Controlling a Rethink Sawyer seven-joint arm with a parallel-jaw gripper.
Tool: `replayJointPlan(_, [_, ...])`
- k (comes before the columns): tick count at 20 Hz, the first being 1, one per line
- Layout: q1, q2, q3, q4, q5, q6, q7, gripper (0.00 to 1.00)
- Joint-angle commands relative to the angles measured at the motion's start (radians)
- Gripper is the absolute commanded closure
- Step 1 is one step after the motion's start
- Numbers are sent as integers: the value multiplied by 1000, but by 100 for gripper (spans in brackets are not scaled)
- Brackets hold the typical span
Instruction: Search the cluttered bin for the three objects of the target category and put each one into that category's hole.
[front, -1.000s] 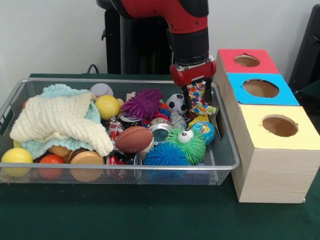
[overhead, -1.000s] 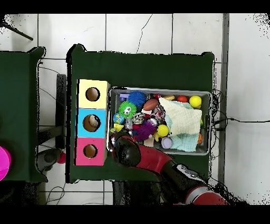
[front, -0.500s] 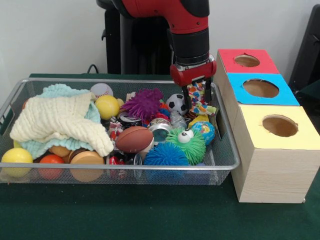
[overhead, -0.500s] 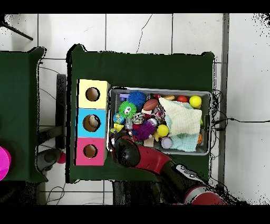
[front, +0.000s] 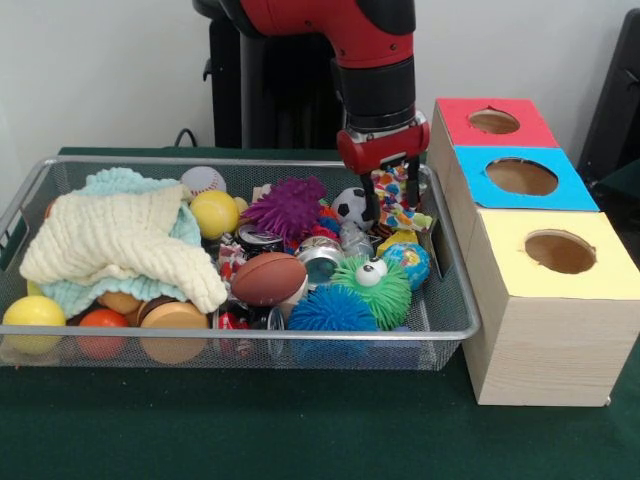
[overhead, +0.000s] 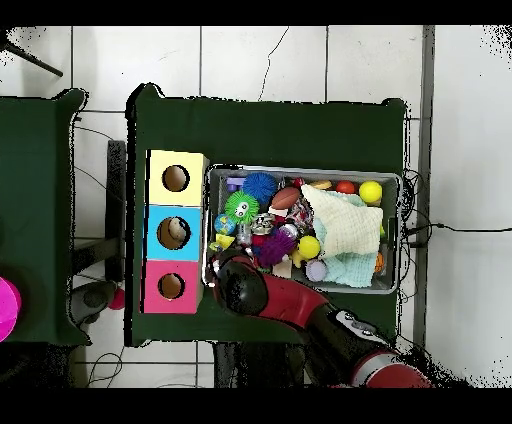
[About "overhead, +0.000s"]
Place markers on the wooden three-hole box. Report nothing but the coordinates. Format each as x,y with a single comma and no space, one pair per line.
154,240

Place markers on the silver mesh bin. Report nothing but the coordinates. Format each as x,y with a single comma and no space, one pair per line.
394,264

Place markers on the small red ball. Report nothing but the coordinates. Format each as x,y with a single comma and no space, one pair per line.
117,299

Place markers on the black rod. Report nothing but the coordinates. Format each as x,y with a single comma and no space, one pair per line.
36,60

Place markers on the brown toy football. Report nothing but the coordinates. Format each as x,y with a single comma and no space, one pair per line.
286,198

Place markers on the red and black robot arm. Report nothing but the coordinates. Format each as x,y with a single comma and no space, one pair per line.
288,300

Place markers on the purple spiky ball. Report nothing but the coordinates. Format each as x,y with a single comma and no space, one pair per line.
274,248

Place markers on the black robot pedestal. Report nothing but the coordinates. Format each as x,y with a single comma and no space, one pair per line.
260,364

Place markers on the blue spiky ball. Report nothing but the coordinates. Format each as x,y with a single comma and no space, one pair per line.
258,184

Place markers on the blue globe ball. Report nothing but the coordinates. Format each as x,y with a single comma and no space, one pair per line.
224,224

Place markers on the dark grey rounded object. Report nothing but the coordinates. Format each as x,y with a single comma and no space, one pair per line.
92,300

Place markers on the mint green knitted cloth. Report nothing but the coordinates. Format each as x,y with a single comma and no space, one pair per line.
348,272

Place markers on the white baseball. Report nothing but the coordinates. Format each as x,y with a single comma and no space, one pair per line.
316,270

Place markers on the cream knitted cloth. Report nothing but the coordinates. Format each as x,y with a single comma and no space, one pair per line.
348,224

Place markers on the green spiky toy with eyes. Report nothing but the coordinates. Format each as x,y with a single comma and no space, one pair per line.
232,202

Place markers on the dark green tablecloth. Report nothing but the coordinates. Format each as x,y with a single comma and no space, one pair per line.
36,160
260,132

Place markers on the tall black object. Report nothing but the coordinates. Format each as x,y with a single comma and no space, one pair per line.
116,200

